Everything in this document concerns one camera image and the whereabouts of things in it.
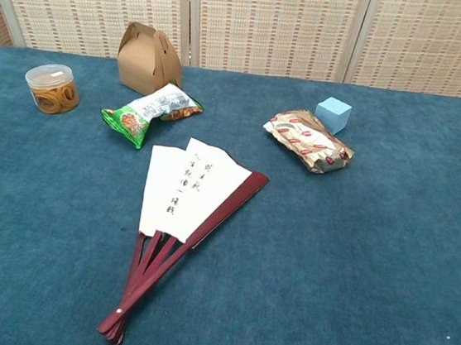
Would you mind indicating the red paper folding fan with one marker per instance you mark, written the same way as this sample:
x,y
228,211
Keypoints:
x,y
178,191

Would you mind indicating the red patterned snack packet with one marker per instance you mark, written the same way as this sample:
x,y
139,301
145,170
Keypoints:
x,y
309,142

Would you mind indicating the green snack bag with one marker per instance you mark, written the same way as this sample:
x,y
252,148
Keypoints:
x,y
145,113

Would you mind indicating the light blue cube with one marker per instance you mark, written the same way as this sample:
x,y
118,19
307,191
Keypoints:
x,y
333,113

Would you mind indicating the brown kraft gable box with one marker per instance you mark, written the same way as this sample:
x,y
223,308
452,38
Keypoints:
x,y
142,67

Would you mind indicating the blue felt table cover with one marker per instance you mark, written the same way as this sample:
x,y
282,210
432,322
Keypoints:
x,y
327,275

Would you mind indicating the clear jar of rubber bands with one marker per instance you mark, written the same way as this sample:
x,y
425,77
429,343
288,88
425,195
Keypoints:
x,y
52,94

